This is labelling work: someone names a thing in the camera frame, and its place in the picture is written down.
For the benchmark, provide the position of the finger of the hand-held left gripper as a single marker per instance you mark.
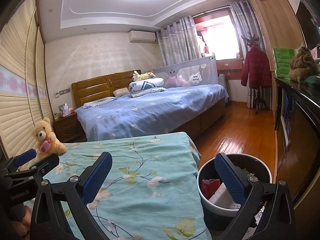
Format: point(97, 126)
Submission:
point(47, 163)
point(25, 156)

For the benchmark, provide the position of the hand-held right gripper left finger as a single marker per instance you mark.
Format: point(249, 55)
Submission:
point(98, 177)

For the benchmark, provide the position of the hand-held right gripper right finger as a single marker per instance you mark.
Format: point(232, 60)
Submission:
point(228, 177)

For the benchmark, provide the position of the red cookie wrapper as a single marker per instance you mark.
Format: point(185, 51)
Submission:
point(210, 187)

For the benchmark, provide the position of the white waste bin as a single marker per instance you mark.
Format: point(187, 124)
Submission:
point(206, 171)

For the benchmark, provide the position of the person's left hand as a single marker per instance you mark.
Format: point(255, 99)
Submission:
point(23, 217)

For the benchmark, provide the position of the cream teddy bear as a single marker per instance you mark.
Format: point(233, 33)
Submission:
point(42, 132)

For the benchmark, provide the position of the wooden nightstand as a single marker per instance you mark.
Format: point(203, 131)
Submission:
point(66, 127)

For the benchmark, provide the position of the teal floral tablecloth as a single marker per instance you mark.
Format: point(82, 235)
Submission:
point(140, 180)

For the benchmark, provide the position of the clear crinkled plastic bag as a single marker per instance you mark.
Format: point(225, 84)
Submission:
point(260, 216)

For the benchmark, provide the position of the white blue cartoon pillow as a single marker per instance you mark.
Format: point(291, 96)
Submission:
point(100, 102)

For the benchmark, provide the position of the cream louvred wardrobe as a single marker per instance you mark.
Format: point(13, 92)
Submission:
point(15, 80)

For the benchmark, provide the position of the television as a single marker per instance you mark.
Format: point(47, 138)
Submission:
point(286, 120)

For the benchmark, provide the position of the blue floral bed sheet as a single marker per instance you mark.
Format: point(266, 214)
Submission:
point(150, 112)

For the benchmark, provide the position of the wooden bed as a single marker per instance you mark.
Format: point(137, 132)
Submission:
point(92, 87)

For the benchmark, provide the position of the small cream pillow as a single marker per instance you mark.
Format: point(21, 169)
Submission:
point(121, 91)

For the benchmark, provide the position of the black cabinet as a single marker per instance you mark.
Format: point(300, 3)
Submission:
point(305, 130)

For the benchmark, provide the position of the white radiator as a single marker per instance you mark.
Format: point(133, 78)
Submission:
point(223, 85)

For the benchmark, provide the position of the folded white blue blanket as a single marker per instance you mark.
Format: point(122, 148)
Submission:
point(147, 85)

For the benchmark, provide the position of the pink plush toy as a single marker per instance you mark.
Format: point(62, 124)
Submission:
point(175, 81)

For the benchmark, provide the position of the yellow plush dog toy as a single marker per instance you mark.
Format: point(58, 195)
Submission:
point(146, 75)

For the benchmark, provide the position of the wooden window desk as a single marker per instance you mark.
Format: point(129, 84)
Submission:
point(228, 65)

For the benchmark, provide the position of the dark red jacket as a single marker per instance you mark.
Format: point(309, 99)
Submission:
point(256, 67)

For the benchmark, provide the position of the grey mesh bed guard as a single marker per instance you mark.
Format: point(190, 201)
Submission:
point(185, 71)

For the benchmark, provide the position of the stack of green packets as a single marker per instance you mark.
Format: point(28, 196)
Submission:
point(283, 62)

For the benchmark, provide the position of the dark green cloth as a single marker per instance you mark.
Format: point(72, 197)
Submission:
point(312, 80)

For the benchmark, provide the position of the brown plush toy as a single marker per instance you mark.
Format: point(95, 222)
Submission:
point(301, 65)

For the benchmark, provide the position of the wooden coat rack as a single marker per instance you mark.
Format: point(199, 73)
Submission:
point(253, 41)

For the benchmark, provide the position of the window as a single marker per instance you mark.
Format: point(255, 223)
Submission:
point(220, 35)

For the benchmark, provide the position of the grey patterned curtain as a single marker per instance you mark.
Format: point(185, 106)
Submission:
point(240, 30)
point(177, 42)

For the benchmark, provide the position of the white air conditioner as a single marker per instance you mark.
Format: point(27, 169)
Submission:
point(141, 36)

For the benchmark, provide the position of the tall wooden cabinet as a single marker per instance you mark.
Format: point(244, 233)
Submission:
point(277, 22)

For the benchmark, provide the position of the wall switch panel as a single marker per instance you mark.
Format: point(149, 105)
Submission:
point(63, 91)

